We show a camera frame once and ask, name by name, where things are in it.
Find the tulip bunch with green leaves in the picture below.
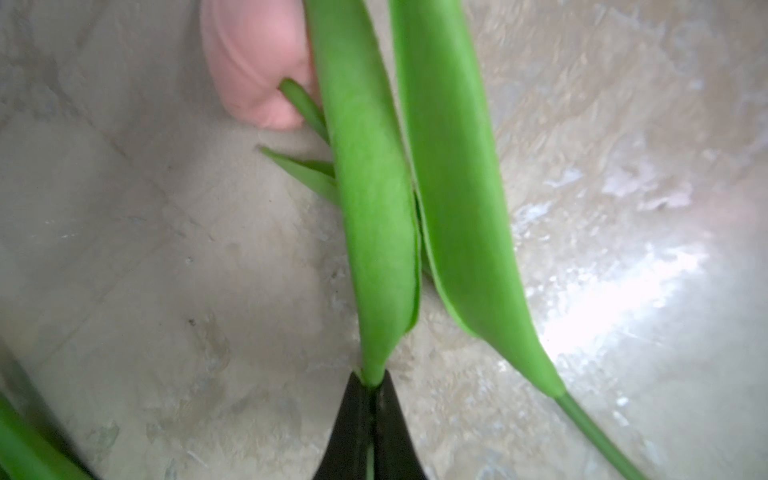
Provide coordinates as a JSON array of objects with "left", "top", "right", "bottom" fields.
[{"left": 389, "top": 1, "right": 641, "bottom": 479}]

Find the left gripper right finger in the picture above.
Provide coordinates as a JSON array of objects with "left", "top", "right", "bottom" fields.
[{"left": 373, "top": 371, "right": 427, "bottom": 480}]

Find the pink tulip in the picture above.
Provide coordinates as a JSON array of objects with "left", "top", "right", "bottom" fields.
[{"left": 200, "top": 1, "right": 421, "bottom": 414}]

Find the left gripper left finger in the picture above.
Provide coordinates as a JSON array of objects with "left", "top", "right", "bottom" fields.
[{"left": 313, "top": 373, "right": 373, "bottom": 480}]

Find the blue tulip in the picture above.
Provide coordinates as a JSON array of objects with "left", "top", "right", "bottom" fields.
[{"left": 1, "top": 393, "right": 95, "bottom": 480}]

